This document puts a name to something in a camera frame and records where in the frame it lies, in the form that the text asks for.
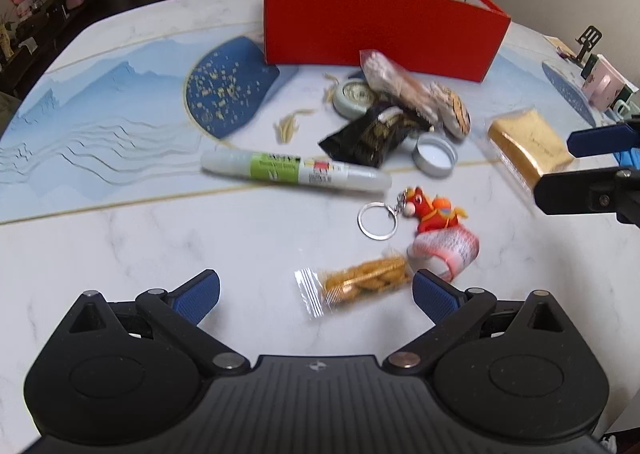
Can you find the cotton swabs bag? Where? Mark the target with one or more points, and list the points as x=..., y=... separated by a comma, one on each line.
x=384, y=75

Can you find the white green glue pen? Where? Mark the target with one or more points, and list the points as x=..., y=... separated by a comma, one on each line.
x=288, y=169

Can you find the blue table mat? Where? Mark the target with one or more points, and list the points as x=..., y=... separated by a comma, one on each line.
x=133, y=123

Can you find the black phone stand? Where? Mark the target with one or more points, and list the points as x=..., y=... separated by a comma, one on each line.
x=587, y=41

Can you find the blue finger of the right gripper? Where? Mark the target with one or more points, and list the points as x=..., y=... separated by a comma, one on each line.
x=611, y=139
x=613, y=190

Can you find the green mug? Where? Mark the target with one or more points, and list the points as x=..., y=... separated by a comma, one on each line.
x=626, y=103

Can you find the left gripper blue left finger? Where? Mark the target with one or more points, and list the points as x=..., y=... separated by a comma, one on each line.
x=177, y=314

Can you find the yellow snack packet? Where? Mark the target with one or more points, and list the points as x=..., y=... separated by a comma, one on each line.
x=324, y=292

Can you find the pink plush toy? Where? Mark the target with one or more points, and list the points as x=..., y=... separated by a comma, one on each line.
x=23, y=8

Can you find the green correction tape dispenser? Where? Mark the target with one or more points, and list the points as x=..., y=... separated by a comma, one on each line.
x=353, y=97

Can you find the round white tin lid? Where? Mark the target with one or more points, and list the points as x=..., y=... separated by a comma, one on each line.
x=434, y=156

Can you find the pink mug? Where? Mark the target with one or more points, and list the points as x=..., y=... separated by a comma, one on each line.
x=603, y=84

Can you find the red cardboard box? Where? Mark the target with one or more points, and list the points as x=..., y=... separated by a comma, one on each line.
x=451, y=38

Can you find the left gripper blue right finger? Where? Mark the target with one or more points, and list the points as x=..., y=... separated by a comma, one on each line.
x=450, y=309

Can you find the red horse keychain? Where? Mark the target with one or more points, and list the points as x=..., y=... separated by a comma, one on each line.
x=433, y=213

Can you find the black foil packet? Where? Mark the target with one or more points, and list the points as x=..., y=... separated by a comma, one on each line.
x=367, y=140

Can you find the pink white packet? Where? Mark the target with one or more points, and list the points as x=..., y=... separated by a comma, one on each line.
x=446, y=252

